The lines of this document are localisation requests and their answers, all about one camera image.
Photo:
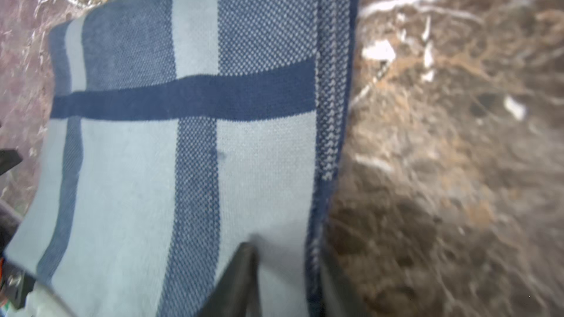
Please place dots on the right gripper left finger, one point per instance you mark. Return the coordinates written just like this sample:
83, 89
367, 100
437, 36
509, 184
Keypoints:
237, 292

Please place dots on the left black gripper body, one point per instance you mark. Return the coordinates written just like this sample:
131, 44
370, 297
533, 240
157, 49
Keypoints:
16, 283

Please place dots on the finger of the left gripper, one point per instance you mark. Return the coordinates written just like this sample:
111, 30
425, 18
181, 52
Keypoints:
9, 158

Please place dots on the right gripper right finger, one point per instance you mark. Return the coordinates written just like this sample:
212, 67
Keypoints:
340, 299

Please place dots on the dark grey plaid scarf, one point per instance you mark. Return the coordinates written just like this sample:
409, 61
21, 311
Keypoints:
180, 129

